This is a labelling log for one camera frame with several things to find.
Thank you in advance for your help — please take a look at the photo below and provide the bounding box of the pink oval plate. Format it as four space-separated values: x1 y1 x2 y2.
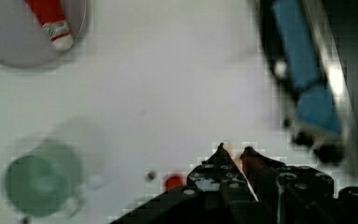
0 0 71 68

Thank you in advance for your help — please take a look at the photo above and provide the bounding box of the green translucent mug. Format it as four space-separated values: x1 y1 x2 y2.
3 139 85 217

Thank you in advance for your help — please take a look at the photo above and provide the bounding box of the red ketchup bottle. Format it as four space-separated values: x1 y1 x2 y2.
24 0 74 51

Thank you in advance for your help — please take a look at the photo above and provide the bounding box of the small red toy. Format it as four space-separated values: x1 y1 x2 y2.
164 175 184 190

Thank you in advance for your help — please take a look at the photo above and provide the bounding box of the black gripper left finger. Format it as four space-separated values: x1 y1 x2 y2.
186 143 252 224

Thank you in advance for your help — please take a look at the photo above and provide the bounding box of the black toaster oven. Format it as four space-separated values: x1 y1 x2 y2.
256 0 358 175

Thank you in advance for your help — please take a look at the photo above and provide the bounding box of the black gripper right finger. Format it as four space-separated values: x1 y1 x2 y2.
240 147 335 224

